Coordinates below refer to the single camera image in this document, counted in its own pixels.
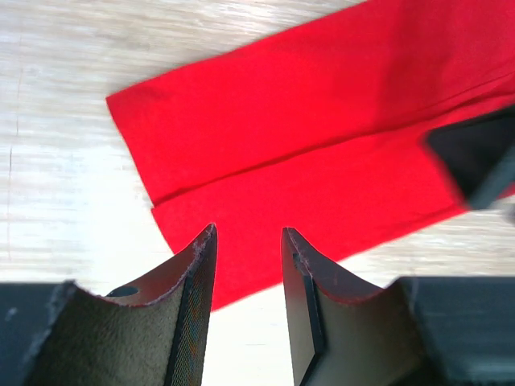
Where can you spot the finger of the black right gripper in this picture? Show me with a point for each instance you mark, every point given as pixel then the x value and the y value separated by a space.
pixel 479 156

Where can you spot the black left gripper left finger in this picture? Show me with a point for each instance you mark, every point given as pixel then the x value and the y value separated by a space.
pixel 151 331

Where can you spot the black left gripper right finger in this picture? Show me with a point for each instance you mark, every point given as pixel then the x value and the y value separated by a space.
pixel 344 330

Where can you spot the red t shirt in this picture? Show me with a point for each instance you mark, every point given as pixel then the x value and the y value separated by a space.
pixel 321 128

